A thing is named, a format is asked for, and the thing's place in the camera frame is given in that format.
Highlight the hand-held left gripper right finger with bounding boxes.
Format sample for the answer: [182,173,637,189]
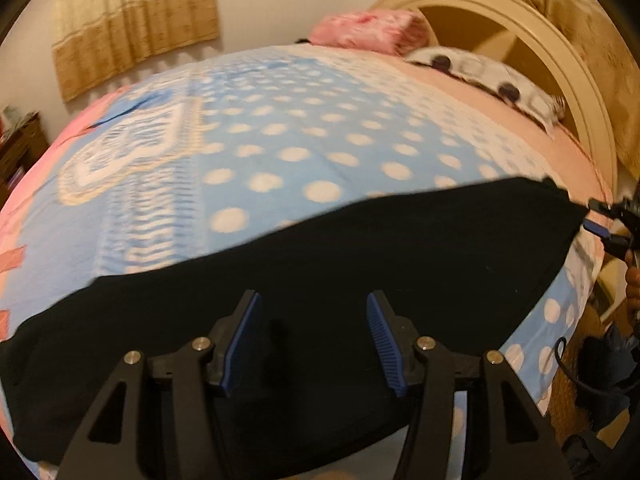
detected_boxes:
[366,290,573,480]

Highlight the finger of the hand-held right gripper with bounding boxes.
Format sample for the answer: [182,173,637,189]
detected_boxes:
[582,219,632,257]
[588,198,625,221]

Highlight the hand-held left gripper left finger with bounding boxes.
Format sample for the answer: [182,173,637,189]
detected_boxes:
[57,289,263,480]

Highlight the black pants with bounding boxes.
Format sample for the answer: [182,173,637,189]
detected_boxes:
[0,176,588,471]

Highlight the person's right hand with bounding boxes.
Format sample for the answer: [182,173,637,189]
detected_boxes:
[625,262,640,313]

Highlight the person's leg in jeans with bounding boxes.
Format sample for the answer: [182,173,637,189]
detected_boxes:
[560,327,640,466]

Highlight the cream arched headboard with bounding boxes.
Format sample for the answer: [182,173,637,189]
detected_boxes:
[369,0,621,191]

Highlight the white patterned pillow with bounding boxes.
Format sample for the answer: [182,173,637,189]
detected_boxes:
[405,46,563,131]

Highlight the beige curtain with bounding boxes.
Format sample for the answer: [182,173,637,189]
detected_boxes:
[51,0,221,103]
[415,0,640,181]

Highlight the blue printed bed blanket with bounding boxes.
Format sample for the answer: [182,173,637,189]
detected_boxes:
[0,42,616,480]

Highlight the dark wooden dresser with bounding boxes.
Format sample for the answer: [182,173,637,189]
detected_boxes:
[0,112,51,201]

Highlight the pink pillow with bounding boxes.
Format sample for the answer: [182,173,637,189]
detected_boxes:
[309,9,438,56]

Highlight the black cable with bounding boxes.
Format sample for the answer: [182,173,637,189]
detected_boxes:
[553,336,593,392]

